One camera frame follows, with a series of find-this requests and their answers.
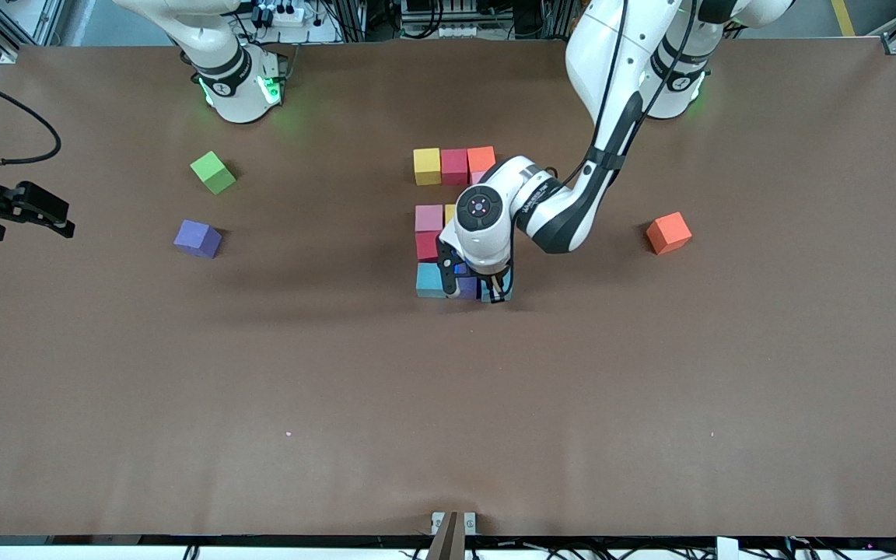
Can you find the silver metal bracket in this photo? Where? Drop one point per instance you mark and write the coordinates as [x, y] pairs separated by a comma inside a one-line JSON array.
[[470, 523]]

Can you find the purple foam block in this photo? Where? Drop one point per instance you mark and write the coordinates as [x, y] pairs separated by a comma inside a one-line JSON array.
[[467, 288], [197, 237]]

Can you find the crimson foam block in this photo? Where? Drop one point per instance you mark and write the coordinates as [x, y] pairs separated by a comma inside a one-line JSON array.
[[454, 166]]

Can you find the blue foam block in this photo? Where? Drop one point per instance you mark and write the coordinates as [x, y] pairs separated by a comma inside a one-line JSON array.
[[429, 281], [485, 294]]

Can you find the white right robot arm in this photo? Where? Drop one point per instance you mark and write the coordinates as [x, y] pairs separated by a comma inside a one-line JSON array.
[[238, 101]]

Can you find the green foam block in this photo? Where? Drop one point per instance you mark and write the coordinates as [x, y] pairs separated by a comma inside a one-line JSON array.
[[215, 173]]

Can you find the white power strip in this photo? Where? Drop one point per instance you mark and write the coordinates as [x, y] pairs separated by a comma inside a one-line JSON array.
[[285, 14]]

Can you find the yellow foam block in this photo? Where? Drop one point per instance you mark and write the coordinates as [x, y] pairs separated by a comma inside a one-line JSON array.
[[427, 166], [449, 214]]

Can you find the red foam block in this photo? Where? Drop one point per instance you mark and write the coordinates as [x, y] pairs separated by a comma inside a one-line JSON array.
[[426, 246]]

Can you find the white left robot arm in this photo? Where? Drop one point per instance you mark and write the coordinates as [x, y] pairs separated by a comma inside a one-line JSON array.
[[487, 241]]

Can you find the white rack device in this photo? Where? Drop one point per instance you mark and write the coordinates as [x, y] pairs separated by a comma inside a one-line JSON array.
[[440, 31]]

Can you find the orange foam block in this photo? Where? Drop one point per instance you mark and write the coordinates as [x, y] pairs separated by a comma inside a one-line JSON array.
[[481, 159], [668, 232]]

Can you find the pink foam block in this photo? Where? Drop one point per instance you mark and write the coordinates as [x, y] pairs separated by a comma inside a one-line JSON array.
[[428, 218], [477, 178]]

